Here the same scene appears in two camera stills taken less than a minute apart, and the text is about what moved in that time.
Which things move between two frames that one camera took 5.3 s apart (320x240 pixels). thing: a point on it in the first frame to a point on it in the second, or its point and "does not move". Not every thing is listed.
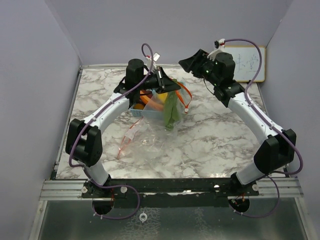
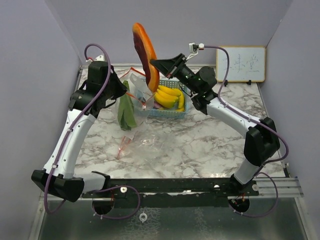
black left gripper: (164, 83) to (121, 88)
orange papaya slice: (154, 104) to (146, 54)
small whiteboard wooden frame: (247, 61) does not move
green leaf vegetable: (171, 110) to (125, 112)
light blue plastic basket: (156, 114) to (178, 114)
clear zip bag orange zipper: (162, 113) to (134, 106)
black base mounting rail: (171, 193) does not move
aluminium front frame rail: (72, 190) does not move
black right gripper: (195, 63) to (165, 66)
